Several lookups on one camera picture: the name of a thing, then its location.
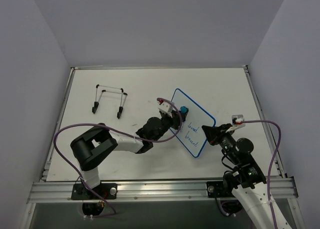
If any blue bone shaped eraser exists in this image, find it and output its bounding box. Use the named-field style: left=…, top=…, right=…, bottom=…
left=180, top=106, right=189, bottom=114

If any blue framed small whiteboard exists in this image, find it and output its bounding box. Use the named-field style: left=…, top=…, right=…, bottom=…
left=171, top=88, right=216, bottom=158

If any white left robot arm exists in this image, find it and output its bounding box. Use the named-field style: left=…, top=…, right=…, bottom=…
left=70, top=107, right=189, bottom=199

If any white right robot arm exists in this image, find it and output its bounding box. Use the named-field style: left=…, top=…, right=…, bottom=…
left=201, top=123, right=291, bottom=229

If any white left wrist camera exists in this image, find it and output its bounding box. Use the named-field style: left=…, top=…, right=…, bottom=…
left=158, top=99, right=175, bottom=119

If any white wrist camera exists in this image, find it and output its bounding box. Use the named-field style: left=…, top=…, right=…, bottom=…
left=158, top=99, right=175, bottom=119
left=226, top=114, right=245, bottom=133

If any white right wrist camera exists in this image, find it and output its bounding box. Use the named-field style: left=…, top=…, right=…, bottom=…
left=226, top=114, right=245, bottom=133

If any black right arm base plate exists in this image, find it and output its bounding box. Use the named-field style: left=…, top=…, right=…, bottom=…
left=206, top=180, right=239, bottom=198

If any wire whiteboard stand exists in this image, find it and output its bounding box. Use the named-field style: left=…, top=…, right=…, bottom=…
left=91, top=84, right=128, bottom=119

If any aluminium front rail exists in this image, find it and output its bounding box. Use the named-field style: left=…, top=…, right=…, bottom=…
left=27, top=176, right=298, bottom=204

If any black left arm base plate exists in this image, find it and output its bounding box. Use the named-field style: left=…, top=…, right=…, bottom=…
left=71, top=182, right=118, bottom=201

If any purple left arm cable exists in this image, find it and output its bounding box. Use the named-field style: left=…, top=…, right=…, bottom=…
left=53, top=96, right=182, bottom=219

